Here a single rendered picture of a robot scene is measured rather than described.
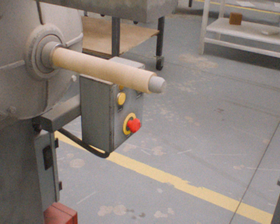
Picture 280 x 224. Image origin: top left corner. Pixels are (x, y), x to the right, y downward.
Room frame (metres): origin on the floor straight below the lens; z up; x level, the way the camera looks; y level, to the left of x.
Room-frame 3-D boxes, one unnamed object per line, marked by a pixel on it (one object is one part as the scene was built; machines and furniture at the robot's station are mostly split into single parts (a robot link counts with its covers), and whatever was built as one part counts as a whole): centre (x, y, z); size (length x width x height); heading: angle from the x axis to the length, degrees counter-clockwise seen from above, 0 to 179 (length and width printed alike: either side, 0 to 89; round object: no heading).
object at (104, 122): (0.85, 0.14, 0.99); 0.24 x 0.21 x 0.26; 61
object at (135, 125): (0.81, 0.02, 0.97); 0.04 x 0.04 x 0.04; 61
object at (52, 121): (0.80, 0.17, 1.02); 0.19 x 0.04 x 0.04; 151
